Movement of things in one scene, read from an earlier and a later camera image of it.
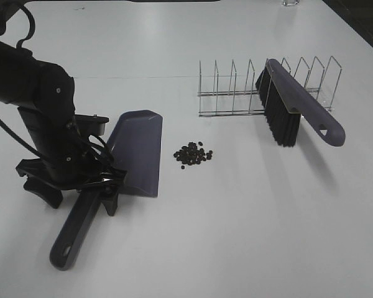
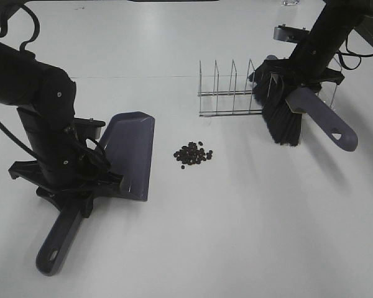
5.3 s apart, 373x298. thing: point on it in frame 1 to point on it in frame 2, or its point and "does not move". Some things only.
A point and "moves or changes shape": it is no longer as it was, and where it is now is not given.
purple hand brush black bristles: (285, 99) moves or changes shape
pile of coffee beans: (191, 154) does not move
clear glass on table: (290, 3) does not move
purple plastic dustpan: (135, 140) moves or changes shape
